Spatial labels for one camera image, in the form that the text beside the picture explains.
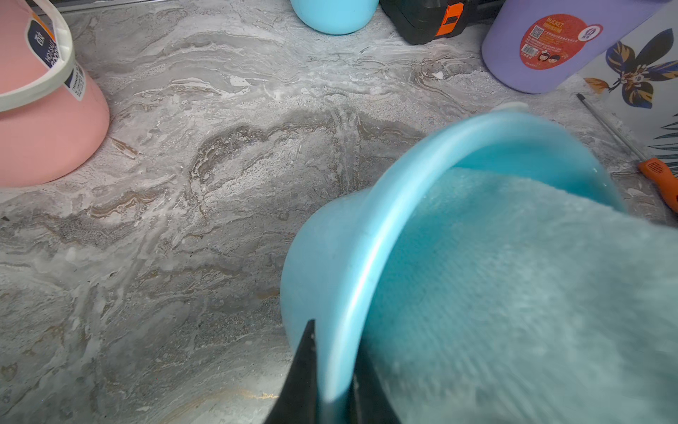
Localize orange handled screwdriver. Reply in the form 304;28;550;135
576;93;677;214

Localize pink plastic bucket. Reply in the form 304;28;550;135
1;1;111;187

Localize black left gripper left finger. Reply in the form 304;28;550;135
264;320;318;424

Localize purple plastic bucket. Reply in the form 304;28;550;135
481;0;667;94

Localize light teal cloth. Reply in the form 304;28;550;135
364;169;677;423

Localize black tool case orange latches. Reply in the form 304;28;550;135
380;0;505;45

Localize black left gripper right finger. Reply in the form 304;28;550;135
348;344;401;424

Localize teal plastic bucket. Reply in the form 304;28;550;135
281;110;625;423

